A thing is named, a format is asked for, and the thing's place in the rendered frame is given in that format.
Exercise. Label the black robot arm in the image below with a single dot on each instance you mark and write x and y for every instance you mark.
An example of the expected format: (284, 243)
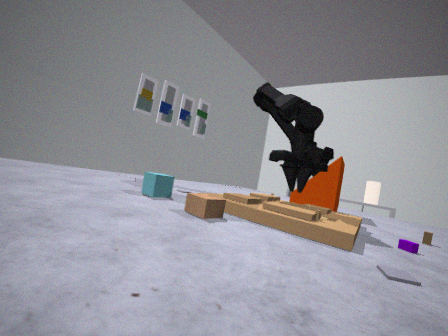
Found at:
(286, 108)

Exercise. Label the purple block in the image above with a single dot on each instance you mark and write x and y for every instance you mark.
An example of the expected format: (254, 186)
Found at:
(408, 246)

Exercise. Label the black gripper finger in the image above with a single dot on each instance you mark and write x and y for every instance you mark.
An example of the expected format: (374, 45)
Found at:
(302, 178)
(290, 172)

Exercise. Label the teal cube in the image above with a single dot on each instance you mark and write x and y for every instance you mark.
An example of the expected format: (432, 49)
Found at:
(158, 185)

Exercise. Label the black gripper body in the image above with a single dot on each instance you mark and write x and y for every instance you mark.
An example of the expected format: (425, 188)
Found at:
(293, 158)

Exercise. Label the dark grey bent rod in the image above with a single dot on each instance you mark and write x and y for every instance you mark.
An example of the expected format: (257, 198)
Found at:
(398, 275)

